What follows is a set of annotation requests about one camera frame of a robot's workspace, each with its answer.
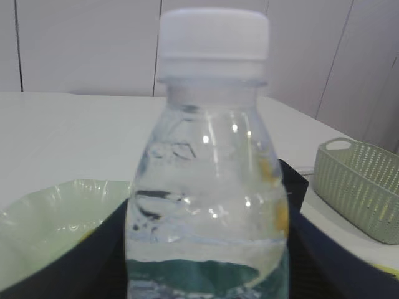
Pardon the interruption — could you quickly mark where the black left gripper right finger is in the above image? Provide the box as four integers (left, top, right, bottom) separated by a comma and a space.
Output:
288, 204, 398, 298

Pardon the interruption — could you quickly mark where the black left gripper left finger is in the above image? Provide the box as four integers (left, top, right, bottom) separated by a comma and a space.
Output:
1, 201, 127, 298

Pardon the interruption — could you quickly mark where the clear plastic water bottle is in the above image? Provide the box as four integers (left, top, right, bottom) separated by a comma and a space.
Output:
125, 7, 289, 298

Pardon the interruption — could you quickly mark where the green wavy glass plate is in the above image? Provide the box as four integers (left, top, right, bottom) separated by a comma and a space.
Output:
1, 179, 132, 290

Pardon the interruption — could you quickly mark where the yellow utility knife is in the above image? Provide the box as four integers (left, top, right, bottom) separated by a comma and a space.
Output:
374, 264, 399, 279

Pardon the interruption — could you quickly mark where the black square pen holder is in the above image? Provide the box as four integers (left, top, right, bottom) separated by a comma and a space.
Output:
279, 159, 309, 211

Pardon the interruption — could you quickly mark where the green woven plastic basket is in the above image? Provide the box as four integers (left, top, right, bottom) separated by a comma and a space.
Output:
314, 138, 398, 245

